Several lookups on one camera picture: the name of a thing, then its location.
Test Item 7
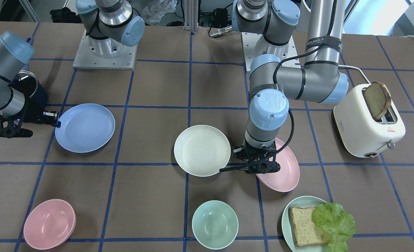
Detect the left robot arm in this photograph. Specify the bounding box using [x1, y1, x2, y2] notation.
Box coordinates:
[220, 0, 349, 174]

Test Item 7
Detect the aluminium frame post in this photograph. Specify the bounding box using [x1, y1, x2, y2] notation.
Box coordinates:
[181, 0, 200, 34]

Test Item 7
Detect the green bowl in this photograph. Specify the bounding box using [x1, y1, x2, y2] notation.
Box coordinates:
[192, 200, 239, 250]

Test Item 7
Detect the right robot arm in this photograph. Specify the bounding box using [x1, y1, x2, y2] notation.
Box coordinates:
[0, 0, 146, 138]

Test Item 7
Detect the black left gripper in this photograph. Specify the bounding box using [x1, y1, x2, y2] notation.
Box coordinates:
[233, 142, 281, 174]

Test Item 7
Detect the black power adapter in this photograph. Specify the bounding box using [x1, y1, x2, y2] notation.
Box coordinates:
[212, 8, 228, 28]

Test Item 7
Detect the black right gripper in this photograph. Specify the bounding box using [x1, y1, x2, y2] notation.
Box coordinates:
[0, 98, 61, 138]

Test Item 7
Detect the pink plate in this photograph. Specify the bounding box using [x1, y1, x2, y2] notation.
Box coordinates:
[256, 146, 300, 193]

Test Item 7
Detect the green lettuce leaf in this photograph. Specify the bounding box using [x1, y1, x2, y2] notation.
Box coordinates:
[312, 203, 356, 252]

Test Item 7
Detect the pink bowl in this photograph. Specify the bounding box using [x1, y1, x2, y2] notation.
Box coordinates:
[23, 199, 77, 250]

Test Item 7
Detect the cream white plate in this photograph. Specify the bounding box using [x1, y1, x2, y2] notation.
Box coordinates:
[174, 125, 231, 177]

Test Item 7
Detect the bread slice on plate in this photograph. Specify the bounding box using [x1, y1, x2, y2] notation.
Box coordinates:
[289, 207, 331, 247]

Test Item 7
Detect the dark blue pot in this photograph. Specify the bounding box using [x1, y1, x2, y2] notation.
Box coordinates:
[9, 70, 48, 108]

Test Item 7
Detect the light green plate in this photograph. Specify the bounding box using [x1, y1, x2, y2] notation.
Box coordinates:
[281, 196, 329, 252]

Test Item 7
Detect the bread slice in toaster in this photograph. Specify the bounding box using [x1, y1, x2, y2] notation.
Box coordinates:
[363, 82, 392, 121]

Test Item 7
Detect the white toaster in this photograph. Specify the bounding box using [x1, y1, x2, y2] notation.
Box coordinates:
[332, 84, 406, 158]

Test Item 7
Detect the blue plate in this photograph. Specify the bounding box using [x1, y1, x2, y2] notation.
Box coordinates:
[55, 103, 116, 153]

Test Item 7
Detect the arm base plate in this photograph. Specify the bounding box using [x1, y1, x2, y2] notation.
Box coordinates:
[73, 30, 138, 70]
[242, 33, 298, 73]

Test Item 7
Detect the white power cable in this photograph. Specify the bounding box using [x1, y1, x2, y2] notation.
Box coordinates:
[338, 35, 414, 84]

